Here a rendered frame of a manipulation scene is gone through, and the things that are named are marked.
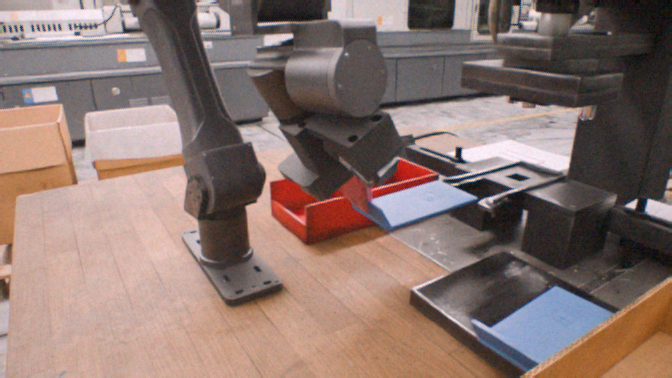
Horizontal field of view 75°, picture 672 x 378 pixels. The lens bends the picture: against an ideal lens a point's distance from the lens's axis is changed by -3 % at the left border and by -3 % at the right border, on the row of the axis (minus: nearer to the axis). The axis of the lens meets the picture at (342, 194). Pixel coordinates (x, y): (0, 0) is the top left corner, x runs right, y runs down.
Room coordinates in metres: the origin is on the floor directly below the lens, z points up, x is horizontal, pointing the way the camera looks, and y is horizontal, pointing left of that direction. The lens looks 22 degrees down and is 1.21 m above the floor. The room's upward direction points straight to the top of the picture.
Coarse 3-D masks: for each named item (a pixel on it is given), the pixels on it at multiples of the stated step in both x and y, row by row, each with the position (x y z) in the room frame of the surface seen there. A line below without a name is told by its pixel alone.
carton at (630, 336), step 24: (624, 312) 0.32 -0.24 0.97; (648, 312) 0.35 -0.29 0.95; (600, 336) 0.30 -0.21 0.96; (624, 336) 0.32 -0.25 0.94; (648, 336) 0.36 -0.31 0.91; (552, 360) 0.26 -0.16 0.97; (576, 360) 0.28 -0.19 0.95; (600, 360) 0.30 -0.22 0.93; (624, 360) 0.33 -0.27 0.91; (648, 360) 0.33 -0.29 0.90
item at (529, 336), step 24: (552, 288) 0.42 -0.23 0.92; (528, 312) 0.38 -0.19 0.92; (552, 312) 0.38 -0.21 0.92; (576, 312) 0.38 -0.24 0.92; (600, 312) 0.38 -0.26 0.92; (480, 336) 0.34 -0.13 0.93; (504, 336) 0.34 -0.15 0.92; (528, 336) 0.34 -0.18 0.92; (552, 336) 0.34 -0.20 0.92; (576, 336) 0.34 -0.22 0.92; (528, 360) 0.29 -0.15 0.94
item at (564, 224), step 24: (480, 192) 0.62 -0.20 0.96; (456, 216) 0.65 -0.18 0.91; (480, 216) 0.61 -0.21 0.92; (504, 216) 0.64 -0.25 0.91; (528, 216) 0.55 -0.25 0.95; (552, 216) 0.52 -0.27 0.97; (600, 216) 0.53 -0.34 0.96; (528, 240) 0.54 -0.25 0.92; (552, 240) 0.51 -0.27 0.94; (576, 240) 0.51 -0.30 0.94; (600, 240) 0.54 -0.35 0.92; (552, 264) 0.51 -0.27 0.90
